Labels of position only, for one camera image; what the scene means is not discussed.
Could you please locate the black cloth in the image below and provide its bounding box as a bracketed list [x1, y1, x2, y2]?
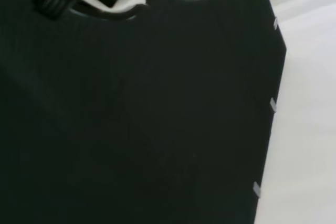
[0, 0, 288, 224]

